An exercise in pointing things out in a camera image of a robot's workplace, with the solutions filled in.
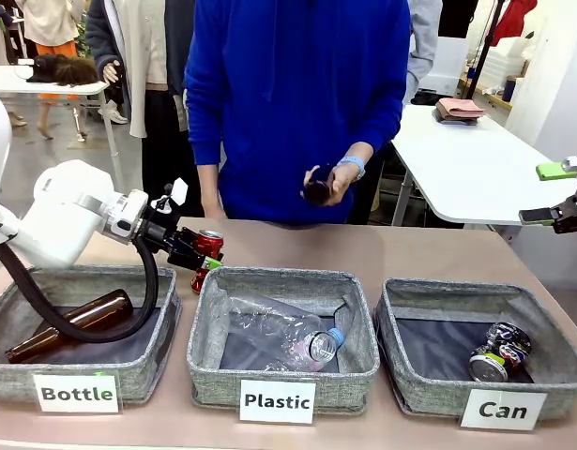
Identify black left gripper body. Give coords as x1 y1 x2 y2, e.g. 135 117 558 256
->
141 204 199 267

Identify red crushed soda can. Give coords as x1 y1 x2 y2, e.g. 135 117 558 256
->
190 229 225 295

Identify brown glass bottle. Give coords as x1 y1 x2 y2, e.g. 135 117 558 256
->
5 289 135 365
300 163 339 208

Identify clear crushed plastic bottle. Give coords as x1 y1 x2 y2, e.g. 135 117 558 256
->
220 293 348 374

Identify crushed silver printed can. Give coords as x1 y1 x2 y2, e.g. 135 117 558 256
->
467 322 534 383

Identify person's left forearm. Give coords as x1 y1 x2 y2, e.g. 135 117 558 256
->
346 142 376 165

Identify person's right forearm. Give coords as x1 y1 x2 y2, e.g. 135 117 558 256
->
196 162 226 210

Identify grey fabric basket labelled Bottle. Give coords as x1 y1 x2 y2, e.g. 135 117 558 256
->
0 264 183 405

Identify grey fabric basket labelled Plastic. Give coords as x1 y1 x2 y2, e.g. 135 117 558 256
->
187 265 381 416

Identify white Can label card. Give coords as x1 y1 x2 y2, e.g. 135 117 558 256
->
459 388 549 432

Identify grey fabric basket labelled Can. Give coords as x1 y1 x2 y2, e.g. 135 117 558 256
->
374 276 577 421

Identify person's left hand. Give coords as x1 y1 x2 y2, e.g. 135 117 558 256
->
302 161 363 208

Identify large white side table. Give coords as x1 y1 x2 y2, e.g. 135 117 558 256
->
389 102 570 227

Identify folded pink cloth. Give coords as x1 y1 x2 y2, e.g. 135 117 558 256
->
435 97 486 119

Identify folded grey cloth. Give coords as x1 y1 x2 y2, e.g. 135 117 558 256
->
432 110 479 128

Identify white stacked storage bins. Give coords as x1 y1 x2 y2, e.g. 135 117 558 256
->
478 36 536 91

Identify white shoe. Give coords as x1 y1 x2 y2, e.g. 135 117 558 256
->
97 99 129 126

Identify white cardboard box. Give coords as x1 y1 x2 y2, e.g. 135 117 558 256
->
418 36 470 96

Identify red hanging garment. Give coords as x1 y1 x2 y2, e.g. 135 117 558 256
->
491 0 539 48

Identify white Plastic label card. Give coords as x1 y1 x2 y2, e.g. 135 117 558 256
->
238 379 317 426

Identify light blue wristband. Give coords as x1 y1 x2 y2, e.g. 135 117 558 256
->
336 155 367 182

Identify person's blue hoodie torso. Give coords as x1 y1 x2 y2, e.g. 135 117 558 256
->
184 0 413 226

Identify white Bottle label card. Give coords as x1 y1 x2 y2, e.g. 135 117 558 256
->
33 373 121 414

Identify bystander in beige coat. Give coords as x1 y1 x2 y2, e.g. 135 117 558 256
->
84 0 205 218

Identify bystander in grey shirt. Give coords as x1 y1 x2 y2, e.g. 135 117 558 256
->
402 0 440 107

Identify dark brown wig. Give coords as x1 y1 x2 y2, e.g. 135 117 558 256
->
26 52 99 88

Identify white table with wig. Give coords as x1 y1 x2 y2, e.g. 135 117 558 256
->
0 64 125 189

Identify bystander in orange shorts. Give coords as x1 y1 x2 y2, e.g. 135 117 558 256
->
14 0 90 141

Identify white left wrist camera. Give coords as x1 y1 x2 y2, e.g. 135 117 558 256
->
149 176 190 216

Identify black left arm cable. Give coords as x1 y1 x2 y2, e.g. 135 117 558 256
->
0 237 160 344

